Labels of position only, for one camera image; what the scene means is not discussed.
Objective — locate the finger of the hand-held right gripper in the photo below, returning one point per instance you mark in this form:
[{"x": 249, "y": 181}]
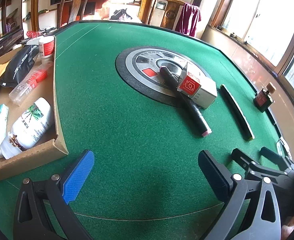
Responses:
[
  {"x": 239, "y": 157},
  {"x": 272, "y": 156}
]

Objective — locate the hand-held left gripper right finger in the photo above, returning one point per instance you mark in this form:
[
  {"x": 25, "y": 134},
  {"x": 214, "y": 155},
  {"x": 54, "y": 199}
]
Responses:
[{"x": 213, "y": 175}]

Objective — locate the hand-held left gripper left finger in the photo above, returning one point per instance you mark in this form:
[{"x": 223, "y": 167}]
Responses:
[{"x": 79, "y": 175}]

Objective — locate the cardboard box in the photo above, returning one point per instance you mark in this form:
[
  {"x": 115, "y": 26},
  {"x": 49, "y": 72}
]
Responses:
[{"x": 49, "y": 152}]

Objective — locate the long black tile rack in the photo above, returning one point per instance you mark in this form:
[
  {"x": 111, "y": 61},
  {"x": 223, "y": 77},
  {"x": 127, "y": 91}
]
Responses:
[{"x": 235, "y": 110}]

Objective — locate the black marker pink end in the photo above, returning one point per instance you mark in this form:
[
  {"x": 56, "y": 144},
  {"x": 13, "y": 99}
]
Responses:
[{"x": 198, "y": 116}]

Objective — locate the white bottle green leaf print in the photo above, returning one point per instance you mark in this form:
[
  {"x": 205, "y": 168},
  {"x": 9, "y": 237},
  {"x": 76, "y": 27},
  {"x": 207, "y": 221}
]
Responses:
[{"x": 31, "y": 122}]

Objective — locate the clear box with red candle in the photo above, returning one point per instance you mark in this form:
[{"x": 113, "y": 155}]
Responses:
[{"x": 24, "y": 87}]

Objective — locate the white bottle red label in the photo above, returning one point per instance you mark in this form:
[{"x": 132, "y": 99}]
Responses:
[{"x": 46, "y": 48}]

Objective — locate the person's right hand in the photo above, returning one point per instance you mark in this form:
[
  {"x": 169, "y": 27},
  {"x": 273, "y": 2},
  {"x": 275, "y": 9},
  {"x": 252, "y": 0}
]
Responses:
[{"x": 289, "y": 227}]

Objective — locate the dark bottle wooden cap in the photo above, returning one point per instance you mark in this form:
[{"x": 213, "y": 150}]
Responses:
[{"x": 262, "y": 101}]

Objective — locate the round grey table control panel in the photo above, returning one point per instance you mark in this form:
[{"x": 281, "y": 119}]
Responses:
[{"x": 142, "y": 72}]

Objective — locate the black pouch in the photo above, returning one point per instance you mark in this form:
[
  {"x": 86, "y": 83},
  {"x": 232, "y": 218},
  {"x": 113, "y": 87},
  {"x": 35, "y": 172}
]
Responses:
[{"x": 19, "y": 66}]

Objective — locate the window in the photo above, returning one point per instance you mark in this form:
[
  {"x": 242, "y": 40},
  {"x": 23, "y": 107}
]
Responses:
[{"x": 269, "y": 17}]

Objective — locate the white serrated packet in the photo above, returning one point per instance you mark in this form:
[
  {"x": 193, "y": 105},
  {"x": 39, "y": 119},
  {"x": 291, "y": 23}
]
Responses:
[{"x": 33, "y": 42}]

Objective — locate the maroon cloth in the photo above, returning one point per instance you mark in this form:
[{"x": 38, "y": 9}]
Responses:
[{"x": 188, "y": 20}]

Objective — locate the red plastic bag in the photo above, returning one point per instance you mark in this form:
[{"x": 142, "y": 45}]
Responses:
[{"x": 33, "y": 33}]

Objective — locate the dark lacquered side table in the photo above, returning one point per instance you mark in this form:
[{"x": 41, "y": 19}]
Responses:
[{"x": 4, "y": 41}]

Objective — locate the light wooden chair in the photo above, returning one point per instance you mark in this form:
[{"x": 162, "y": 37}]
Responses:
[{"x": 170, "y": 15}]

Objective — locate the black garment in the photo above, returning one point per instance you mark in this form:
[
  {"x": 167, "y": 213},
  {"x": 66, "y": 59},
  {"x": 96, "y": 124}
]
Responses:
[{"x": 120, "y": 15}]

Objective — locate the dark wooden chair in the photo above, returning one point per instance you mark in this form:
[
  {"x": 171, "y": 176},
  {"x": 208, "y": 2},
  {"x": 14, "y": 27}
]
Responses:
[{"x": 74, "y": 7}]

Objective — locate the wooden wall shelf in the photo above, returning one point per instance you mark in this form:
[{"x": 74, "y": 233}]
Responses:
[{"x": 34, "y": 7}]

